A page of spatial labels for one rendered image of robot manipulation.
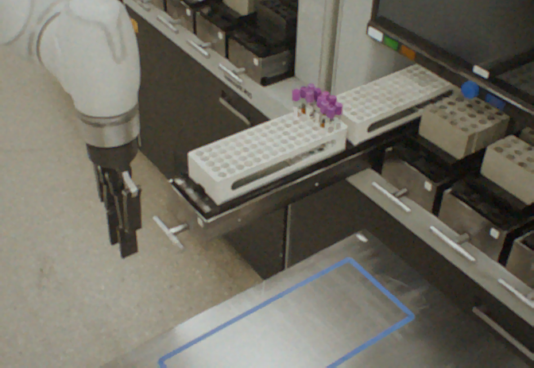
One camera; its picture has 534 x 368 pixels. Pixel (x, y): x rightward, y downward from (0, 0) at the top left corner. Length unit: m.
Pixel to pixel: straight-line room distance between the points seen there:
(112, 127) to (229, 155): 0.29
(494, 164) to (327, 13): 0.50
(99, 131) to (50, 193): 1.57
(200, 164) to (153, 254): 1.10
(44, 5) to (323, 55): 0.73
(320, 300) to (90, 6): 0.53
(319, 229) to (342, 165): 0.37
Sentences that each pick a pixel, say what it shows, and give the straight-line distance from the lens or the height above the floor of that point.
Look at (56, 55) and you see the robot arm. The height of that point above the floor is 1.14.
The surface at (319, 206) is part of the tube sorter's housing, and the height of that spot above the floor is 0.53.
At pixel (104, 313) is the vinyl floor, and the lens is 2.19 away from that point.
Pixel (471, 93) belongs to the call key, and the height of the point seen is 0.98.
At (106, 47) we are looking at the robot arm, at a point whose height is 1.17.
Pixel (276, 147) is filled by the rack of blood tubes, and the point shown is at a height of 0.86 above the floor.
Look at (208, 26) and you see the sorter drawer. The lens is 1.86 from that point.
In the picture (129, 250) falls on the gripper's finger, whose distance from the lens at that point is 1.24.
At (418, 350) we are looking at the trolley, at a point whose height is 0.82.
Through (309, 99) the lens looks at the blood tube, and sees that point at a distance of 1.36.
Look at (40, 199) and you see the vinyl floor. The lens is 2.61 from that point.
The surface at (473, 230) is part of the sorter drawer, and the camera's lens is 1.34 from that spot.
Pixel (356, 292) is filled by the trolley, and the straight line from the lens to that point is 1.11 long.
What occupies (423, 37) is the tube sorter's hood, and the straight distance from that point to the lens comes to 1.38.
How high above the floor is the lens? 1.63
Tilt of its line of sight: 38 degrees down
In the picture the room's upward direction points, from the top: 2 degrees clockwise
